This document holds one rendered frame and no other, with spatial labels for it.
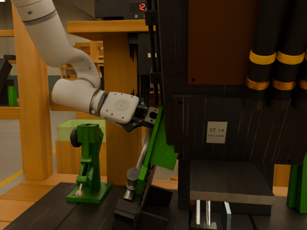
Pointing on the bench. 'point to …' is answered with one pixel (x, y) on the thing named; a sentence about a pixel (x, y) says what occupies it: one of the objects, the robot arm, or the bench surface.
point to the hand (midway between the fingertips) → (150, 118)
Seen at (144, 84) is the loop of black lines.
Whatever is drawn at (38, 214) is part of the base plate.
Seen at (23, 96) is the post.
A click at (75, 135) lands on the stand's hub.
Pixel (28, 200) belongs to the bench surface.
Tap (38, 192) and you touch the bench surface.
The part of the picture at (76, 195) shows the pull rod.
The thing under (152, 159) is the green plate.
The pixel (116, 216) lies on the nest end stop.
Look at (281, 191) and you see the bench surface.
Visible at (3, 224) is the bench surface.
